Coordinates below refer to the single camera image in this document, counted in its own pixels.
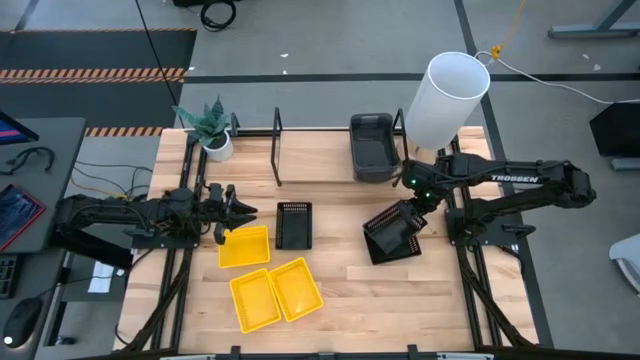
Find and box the white floor cable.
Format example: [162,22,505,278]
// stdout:
[473,49,640,106]

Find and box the yellow knotted rope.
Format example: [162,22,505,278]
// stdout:
[491,0,528,60]

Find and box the computer monitor on desk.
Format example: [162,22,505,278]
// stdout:
[0,110,40,147]

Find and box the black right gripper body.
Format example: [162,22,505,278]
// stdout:
[399,161,449,212]

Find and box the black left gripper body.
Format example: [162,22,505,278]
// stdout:
[206,182,239,247]

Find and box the black keyboard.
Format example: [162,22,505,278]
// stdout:
[0,253,21,300]

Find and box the yellow slotted plastic basket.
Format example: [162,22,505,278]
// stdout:
[268,256,325,324]
[217,225,272,270]
[229,267,283,335]

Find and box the long thin black cable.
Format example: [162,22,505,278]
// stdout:
[133,0,180,119]

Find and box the translucent grey plastic bin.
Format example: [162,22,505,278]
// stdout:
[351,164,402,184]
[348,112,401,176]

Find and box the red edged tablet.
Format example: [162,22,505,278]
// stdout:
[0,183,48,252]

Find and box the black mat hazard striped edge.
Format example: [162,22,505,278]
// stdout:
[0,28,198,138]

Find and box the grey metal table leg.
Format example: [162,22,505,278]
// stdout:
[547,0,640,40]

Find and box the black computer mouse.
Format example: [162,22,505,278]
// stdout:
[2,296,44,349]

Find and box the coiled black cable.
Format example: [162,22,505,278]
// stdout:
[199,0,238,33]

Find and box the grey desk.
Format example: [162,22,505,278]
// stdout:
[0,117,87,360]

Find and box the black looped desk cable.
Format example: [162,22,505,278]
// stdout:
[0,145,57,177]

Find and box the white plant pot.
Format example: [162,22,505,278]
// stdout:
[202,130,235,163]

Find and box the green leafy plant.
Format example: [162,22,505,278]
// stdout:
[171,94,234,150]

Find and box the black metal table frame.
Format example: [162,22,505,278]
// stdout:
[113,112,556,360]

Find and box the black box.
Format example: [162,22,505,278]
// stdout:
[588,101,640,159]

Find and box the black frame wooden board shelf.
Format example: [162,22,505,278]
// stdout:
[269,106,410,189]

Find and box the black slotted plastic basket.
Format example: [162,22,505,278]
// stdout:
[274,201,314,251]
[366,232,424,266]
[362,198,428,256]

